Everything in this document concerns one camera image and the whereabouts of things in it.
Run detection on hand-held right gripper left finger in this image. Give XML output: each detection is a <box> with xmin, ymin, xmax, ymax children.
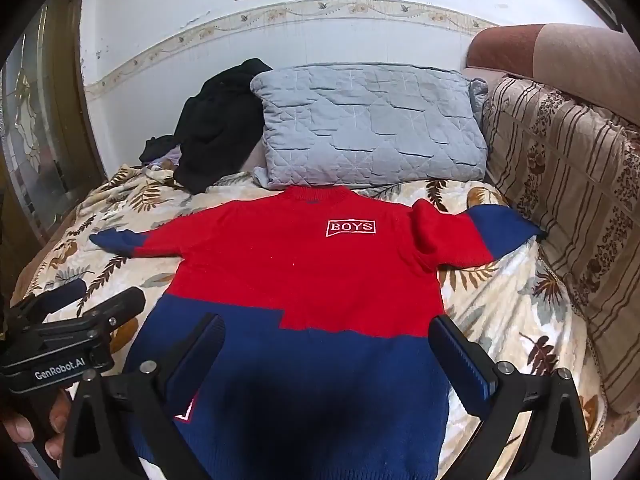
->
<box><xmin>59</xmin><ymin>312</ymin><xmax>227</xmax><ymax>480</ymax></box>

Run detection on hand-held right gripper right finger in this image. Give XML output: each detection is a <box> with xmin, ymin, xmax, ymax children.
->
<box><xmin>429</xmin><ymin>315</ymin><xmax>592</xmax><ymax>480</ymax></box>

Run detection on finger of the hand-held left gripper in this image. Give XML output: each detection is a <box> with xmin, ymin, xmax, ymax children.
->
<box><xmin>34</xmin><ymin>279</ymin><xmax>89</xmax><ymax>314</ymax></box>
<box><xmin>82</xmin><ymin>287</ymin><xmax>147</xmax><ymax>333</ymax></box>

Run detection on red and blue knit sweater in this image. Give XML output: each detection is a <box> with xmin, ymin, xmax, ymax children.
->
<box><xmin>89</xmin><ymin>185</ymin><xmax>548</xmax><ymax>480</ymax></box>

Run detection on person's left hand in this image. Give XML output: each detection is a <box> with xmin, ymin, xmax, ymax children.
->
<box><xmin>2</xmin><ymin>387</ymin><xmax>73</xmax><ymax>468</ymax></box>

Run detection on leaf print blanket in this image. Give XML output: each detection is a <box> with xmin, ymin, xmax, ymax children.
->
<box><xmin>10</xmin><ymin>162</ymin><xmax>608</xmax><ymax>480</ymax></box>

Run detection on lilac cloth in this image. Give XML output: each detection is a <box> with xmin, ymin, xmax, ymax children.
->
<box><xmin>149</xmin><ymin>147</ymin><xmax>185</xmax><ymax>172</ymax></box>

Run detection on wooden door with patterned glass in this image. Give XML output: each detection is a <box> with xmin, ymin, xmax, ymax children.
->
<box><xmin>0</xmin><ymin>0</ymin><xmax>108</xmax><ymax>248</ymax></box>

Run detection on brown striped floral cushion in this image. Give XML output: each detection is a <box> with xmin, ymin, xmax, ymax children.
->
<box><xmin>482</xmin><ymin>77</ymin><xmax>640</xmax><ymax>456</ymax></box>

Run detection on black clothing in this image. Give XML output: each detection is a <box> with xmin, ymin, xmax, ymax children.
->
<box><xmin>139</xmin><ymin>58</ymin><xmax>273</xmax><ymax>195</ymax></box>

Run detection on grey quilted pillow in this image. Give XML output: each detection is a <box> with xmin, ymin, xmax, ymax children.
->
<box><xmin>249</xmin><ymin>62</ymin><xmax>490</xmax><ymax>191</ymax></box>

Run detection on brown and pink headboard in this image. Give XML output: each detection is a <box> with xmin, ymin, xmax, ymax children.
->
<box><xmin>464</xmin><ymin>22</ymin><xmax>640</xmax><ymax>128</ymax></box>

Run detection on floral wallpaper border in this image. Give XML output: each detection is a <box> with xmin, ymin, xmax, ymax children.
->
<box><xmin>82</xmin><ymin>0</ymin><xmax>501</xmax><ymax>96</ymax></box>

